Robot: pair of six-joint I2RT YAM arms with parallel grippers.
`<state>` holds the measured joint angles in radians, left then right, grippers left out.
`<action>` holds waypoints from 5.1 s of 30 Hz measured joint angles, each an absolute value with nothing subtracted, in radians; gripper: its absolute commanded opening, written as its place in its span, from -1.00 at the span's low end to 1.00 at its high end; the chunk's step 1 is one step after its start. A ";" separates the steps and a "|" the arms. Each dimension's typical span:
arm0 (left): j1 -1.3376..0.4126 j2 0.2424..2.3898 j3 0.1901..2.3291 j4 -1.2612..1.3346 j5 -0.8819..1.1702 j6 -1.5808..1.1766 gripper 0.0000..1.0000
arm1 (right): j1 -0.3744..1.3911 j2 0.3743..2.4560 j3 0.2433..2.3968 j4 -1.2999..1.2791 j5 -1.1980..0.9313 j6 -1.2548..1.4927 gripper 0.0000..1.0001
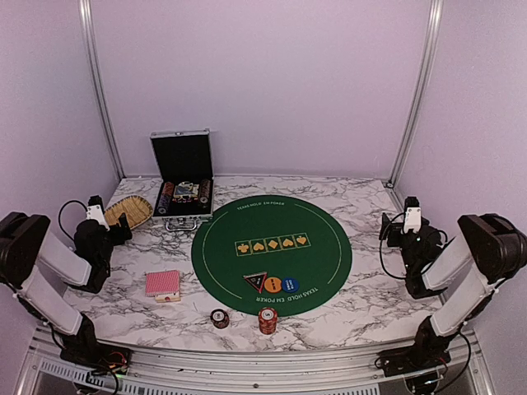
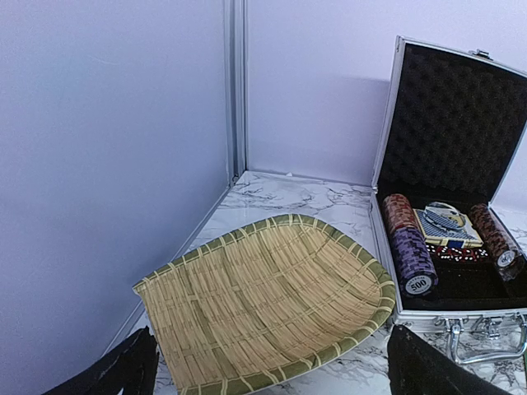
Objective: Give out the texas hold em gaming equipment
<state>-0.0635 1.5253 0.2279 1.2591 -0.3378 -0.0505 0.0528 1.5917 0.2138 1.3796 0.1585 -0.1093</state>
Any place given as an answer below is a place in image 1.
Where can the dark red chip row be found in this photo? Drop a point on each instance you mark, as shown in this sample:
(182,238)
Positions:
(204,192)

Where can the woven bamboo tray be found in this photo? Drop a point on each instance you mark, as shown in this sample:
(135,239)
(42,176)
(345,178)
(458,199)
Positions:
(136,208)

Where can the round green poker mat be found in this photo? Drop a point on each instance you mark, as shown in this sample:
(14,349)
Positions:
(282,236)

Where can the left aluminium frame post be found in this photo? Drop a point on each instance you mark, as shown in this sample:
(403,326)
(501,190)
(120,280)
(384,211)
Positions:
(89,36)

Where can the black triangular all-in button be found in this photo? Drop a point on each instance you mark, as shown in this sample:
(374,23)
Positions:
(257,280)

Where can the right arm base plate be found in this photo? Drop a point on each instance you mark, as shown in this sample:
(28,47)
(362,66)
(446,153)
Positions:
(405,360)

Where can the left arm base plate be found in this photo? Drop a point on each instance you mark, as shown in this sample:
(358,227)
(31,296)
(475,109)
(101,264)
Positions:
(106,357)

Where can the blue round blind button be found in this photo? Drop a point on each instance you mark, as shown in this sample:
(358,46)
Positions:
(290,285)

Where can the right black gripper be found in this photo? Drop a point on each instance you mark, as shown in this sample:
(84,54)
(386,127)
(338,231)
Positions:
(394,228)

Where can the red playing card deck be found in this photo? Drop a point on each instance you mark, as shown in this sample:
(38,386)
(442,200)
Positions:
(161,283)

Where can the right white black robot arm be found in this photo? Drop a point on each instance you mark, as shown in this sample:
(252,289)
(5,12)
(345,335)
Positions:
(487,251)

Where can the blue card deck in case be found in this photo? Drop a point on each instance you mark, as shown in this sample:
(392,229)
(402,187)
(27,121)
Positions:
(186,191)

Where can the aluminium frame post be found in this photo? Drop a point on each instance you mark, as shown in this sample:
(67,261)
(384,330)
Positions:
(423,78)
(89,36)

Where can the orange round blind button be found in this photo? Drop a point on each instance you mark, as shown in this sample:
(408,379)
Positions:
(273,284)

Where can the red purple chip row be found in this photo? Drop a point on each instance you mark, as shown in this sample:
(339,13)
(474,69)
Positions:
(165,198)

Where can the playing card box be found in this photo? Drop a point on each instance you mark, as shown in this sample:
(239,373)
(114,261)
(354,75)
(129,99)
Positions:
(168,297)

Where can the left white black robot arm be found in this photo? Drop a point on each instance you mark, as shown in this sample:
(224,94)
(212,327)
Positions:
(27,245)

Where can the dark brown poker chip stack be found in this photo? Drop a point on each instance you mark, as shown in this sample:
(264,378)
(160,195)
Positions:
(219,318)

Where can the aluminium poker chip case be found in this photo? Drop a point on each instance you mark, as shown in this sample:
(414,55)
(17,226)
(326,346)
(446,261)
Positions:
(184,156)

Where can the red poker chip stack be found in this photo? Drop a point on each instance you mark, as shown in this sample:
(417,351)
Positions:
(267,320)

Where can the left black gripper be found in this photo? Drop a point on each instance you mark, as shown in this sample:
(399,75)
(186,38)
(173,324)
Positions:
(119,238)

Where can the right aluminium frame post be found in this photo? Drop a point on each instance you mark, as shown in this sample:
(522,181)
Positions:
(423,78)

